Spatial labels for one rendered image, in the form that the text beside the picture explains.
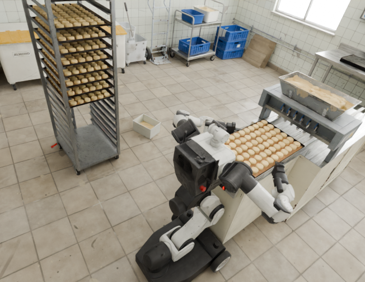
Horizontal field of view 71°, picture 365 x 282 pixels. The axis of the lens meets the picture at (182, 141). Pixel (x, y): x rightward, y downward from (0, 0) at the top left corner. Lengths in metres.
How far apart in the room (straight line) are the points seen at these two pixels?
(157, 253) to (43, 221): 1.15
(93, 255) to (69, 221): 0.41
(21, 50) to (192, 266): 3.51
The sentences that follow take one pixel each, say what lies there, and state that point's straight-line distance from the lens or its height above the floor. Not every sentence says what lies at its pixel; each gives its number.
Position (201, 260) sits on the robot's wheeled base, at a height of 0.17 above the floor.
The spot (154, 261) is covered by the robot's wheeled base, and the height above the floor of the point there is 0.34.
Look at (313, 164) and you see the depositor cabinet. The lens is 2.32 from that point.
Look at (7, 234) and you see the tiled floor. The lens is 2.72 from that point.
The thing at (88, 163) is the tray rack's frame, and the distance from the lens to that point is 2.86.
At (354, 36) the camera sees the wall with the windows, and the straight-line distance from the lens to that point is 5.39.
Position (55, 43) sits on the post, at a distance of 2.12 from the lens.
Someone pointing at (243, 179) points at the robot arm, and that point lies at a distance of 1.35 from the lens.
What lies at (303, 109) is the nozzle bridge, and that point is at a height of 1.18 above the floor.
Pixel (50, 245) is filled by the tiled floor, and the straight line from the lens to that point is 2.54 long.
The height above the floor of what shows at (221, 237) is 0.18.
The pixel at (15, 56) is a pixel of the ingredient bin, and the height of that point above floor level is 0.51.
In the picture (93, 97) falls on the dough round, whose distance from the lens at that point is 2.48.
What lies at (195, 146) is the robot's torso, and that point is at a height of 1.24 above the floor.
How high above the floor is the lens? 2.15
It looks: 39 degrees down
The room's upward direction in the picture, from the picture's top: 9 degrees clockwise
